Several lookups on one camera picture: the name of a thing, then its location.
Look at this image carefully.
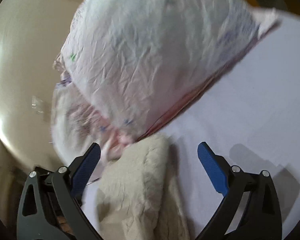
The pink floral right pillow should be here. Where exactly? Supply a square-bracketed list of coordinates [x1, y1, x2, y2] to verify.
[54, 0, 278, 138]

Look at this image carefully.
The beige cable-knit sweater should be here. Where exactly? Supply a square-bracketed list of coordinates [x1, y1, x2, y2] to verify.
[96, 134, 190, 239]

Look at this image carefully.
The pink floral left pillow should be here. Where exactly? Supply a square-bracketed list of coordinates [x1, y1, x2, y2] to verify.
[51, 54, 135, 165]

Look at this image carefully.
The lavender bed sheet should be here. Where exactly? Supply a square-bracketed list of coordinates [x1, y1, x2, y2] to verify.
[81, 15, 300, 239]

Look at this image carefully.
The pink floral pillow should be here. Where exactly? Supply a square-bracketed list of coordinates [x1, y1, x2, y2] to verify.
[51, 54, 135, 165]
[54, 0, 278, 138]

